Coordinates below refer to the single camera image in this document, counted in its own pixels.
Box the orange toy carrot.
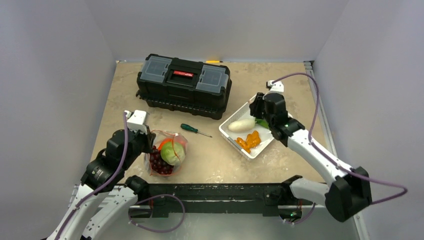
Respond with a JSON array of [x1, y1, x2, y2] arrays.
[[157, 138, 173, 151]]

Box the dark red toy grapes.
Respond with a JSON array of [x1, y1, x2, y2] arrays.
[[149, 146, 174, 175]]

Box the clear orange-zip bag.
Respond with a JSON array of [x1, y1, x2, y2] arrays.
[[144, 129, 188, 177]]

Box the green toy cabbage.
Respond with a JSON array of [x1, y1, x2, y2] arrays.
[[160, 142, 186, 166]]

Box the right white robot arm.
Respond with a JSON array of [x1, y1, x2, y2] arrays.
[[249, 92, 373, 222]]

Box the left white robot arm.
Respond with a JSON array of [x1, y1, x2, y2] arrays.
[[48, 127, 156, 240]]

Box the white perforated plastic basket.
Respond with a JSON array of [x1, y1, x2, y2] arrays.
[[218, 94, 294, 161]]

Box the green toy leaf vegetable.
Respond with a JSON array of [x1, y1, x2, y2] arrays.
[[255, 118, 269, 129]]

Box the white toy radish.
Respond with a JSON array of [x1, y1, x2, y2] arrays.
[[228, 118, 256, 133]]

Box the yellow orange toy pepper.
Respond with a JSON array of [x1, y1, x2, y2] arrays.
[[235, 130, 262, 154]]

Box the black plastic toolbox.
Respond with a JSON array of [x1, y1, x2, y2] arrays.
[[136, 53, 232, 120]]

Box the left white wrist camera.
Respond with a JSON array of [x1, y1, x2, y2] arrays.
[[124, 110, 149, 134]]

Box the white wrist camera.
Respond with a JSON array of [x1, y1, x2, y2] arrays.
[[124, 110, 149, 134], [266, 80, 285, 95]]

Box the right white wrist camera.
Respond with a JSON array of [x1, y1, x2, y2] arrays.
[[266, 80, 285, 95]]

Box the green handle screwdriver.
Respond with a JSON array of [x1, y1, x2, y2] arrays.
[[180, 123, 212, 138]]

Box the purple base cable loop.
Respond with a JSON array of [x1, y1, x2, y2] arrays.
[[128, 194, 186, 233]]

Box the aluminium frame rail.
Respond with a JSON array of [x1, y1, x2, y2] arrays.
[[303, 61, 370, 240]]

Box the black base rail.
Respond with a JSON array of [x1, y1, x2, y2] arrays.
[[136, 183, 303, 221]]

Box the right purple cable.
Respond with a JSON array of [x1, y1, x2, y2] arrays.
[[271, 72, 408, 206]]

